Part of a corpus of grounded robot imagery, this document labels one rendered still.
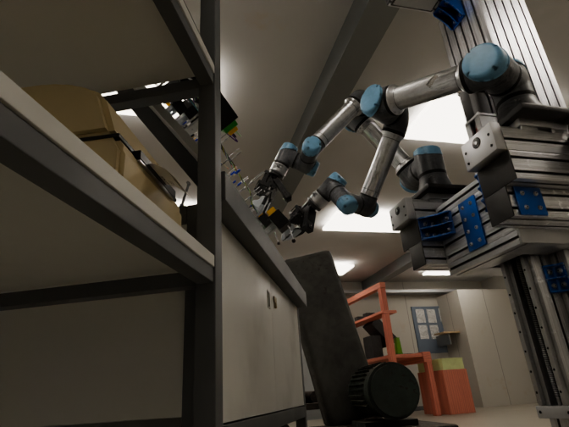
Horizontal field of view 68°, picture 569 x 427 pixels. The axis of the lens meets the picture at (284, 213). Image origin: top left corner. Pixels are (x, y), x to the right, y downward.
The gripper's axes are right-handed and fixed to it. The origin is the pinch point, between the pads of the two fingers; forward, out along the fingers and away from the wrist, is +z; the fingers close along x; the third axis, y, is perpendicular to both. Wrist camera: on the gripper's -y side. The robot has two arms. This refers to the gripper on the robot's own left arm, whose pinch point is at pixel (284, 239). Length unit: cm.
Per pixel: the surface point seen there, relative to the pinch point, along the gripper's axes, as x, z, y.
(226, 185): 59, -24, -73
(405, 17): -25, -131, 133
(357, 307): -547, 189, 524
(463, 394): -594, 116, 262
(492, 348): -753, 50, 395
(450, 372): -568, 106, 288
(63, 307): 70, 12, -81
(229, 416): 36, 5, -96
